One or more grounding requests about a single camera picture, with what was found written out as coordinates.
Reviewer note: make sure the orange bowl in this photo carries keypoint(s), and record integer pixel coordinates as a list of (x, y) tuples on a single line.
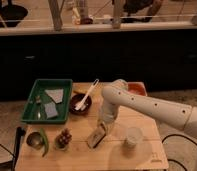
[(137, 88)]

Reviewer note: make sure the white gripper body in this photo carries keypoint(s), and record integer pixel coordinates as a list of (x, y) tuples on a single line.
[(108, 114)]

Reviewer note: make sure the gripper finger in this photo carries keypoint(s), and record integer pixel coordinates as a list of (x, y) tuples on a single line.
[(104, 127)]

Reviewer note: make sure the small metal bowl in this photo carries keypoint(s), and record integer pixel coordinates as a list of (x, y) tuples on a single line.
[(35, 140)]

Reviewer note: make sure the pine cone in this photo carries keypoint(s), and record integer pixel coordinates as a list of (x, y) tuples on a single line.
[(63, 139)]

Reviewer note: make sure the clear plastic cup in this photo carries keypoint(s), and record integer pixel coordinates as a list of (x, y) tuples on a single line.
[(133, 137)]

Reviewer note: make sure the grey triangular cloth piece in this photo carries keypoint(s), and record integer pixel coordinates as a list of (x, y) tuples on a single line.
[(55, 94)]

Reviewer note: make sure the grey square sponge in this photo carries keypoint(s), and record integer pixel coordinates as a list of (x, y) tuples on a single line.
[(50, 110)]

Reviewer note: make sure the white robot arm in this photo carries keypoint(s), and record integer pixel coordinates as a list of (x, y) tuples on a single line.
[(179, 116)]

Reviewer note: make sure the small dark object in tray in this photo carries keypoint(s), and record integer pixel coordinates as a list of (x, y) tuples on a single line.
[(37, 100)]

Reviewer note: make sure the green chili pepper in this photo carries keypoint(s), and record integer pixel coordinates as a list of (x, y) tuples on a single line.
[(45, 140)]

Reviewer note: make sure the green plastic tray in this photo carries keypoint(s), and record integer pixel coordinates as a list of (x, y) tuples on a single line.
[(35, 113)]

